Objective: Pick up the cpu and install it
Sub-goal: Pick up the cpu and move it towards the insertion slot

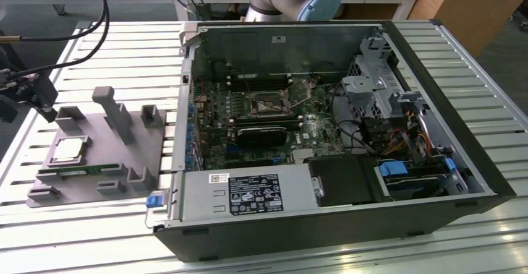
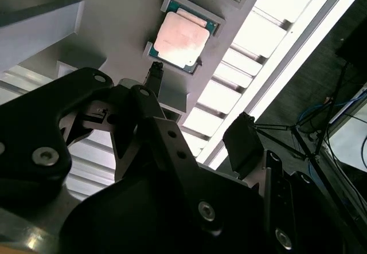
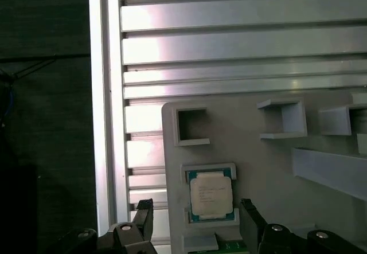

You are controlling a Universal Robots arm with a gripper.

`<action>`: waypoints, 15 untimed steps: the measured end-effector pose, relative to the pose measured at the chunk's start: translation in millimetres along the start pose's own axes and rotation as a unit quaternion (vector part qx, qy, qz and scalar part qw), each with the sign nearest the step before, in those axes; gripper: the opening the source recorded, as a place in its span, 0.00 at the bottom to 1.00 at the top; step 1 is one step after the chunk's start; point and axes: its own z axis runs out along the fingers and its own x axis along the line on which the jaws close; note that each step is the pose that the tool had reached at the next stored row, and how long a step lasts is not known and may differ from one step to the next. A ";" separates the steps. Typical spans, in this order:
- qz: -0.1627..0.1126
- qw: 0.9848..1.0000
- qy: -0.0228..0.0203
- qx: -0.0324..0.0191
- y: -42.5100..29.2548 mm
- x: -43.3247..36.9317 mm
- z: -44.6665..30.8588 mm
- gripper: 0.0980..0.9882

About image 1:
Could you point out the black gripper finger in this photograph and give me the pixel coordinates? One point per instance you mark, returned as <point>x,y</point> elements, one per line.
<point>44,91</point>
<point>5,108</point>

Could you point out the silver CPU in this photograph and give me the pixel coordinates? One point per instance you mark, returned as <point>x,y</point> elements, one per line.
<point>69,149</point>

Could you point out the thin locking lever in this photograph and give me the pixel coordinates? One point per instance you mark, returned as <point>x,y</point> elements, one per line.
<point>246,82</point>

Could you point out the CPU socket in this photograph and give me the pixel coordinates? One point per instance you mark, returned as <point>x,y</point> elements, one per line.
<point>268,103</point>

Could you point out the grey parts rack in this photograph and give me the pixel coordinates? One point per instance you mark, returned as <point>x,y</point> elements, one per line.
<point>98,150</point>

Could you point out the green RAM stick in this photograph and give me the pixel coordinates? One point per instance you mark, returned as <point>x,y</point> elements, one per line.
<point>94,168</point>

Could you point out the blue case latch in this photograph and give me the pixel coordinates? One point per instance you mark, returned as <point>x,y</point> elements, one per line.
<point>153,201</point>

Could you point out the silver power supply unit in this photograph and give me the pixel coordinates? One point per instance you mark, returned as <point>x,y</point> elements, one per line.
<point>197,196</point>

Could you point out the black graphics card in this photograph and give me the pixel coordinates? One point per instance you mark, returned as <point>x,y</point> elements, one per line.
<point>260,136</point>

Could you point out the small silver heat sink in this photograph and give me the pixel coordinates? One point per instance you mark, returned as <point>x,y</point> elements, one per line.
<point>301,156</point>

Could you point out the green motherboard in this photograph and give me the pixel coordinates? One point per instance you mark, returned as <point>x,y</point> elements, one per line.
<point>321,128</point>

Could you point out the black PC case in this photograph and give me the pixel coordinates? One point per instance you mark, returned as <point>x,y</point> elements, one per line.
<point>288,243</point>

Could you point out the metal drive cage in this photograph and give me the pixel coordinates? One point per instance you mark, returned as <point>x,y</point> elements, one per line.
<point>366,85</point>

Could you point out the black plastic shroud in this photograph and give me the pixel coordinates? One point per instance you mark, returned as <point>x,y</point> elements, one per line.
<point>346,181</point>

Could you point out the blue disk carrier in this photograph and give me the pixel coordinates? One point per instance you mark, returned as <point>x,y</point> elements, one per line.
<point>392,169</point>

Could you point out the blue plastic clip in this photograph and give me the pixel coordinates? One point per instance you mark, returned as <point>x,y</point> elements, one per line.
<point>449,164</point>

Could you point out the wooden cabinet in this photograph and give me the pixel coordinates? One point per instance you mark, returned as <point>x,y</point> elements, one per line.
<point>473,8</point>

